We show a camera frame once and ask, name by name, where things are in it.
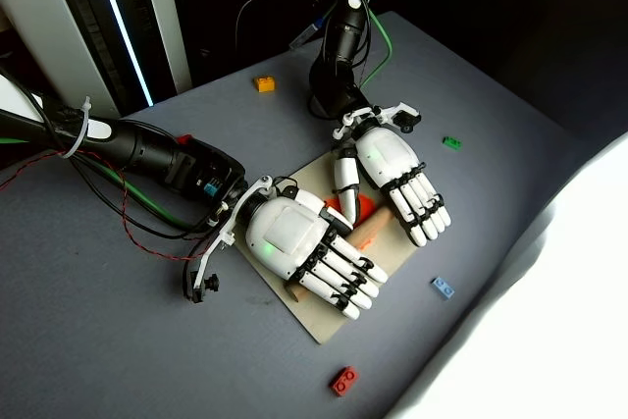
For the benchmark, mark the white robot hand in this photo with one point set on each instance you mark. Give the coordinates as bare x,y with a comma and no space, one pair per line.
387,156
287,232

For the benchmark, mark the light blue toy brick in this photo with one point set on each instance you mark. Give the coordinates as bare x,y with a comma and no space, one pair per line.
442,287

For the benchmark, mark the light wooden board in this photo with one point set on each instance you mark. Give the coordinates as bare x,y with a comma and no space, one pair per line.
321,323

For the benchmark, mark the orange clay dough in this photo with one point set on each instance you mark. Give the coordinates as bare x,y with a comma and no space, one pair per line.
365,207

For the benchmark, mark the white column with light strip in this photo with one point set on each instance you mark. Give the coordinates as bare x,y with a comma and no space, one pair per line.
162,7

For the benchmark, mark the yellow toy brick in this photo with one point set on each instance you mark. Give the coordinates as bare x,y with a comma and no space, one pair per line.
265,84

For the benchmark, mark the red toy brick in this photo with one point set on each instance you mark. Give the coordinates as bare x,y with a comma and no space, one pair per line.
343,381

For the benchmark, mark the wooden rolling pin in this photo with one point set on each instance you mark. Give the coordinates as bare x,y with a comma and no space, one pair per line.
370,230

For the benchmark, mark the green toy brick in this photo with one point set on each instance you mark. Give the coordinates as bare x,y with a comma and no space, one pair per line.
452,142

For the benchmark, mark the grey table cloth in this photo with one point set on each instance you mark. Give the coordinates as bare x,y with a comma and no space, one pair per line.
122,350

